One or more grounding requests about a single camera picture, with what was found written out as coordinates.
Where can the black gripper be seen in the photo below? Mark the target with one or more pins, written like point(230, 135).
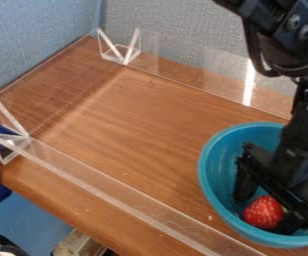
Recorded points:
point(256, 181)

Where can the red strawberry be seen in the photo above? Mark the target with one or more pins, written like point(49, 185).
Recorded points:
point(264, 213)

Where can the blue plastic bowl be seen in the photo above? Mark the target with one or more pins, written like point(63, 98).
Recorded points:
point(217, 172)

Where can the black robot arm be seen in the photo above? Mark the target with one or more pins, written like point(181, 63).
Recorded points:
point(276, 35)

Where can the beige object under table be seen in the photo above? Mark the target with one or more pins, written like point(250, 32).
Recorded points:
point(77, 244)

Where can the clear acrylic barrier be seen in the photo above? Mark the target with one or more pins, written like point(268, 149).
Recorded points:
point(112, 118)

